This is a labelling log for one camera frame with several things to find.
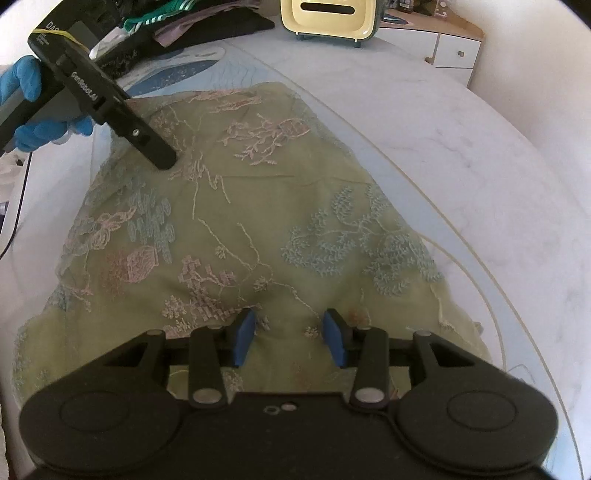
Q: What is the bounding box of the blue patterned table mat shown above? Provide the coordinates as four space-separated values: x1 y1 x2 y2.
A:
0 38 583 480

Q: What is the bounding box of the yellow tissue box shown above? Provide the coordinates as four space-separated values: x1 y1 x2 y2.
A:
280 0 388 48

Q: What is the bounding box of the black cable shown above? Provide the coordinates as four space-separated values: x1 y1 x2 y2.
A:
0 149 33 259

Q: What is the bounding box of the white drawer cabinet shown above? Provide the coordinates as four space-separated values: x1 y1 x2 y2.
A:
375 9 485 88

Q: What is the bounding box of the pile of dark clothes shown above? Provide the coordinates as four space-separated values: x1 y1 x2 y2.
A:
95 1 274 79

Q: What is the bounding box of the green embroidered sheer garment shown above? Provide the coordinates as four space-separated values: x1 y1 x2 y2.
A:
11 81 493 402

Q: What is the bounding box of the blue gloved left hand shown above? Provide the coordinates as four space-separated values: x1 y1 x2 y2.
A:
0 55 96 153

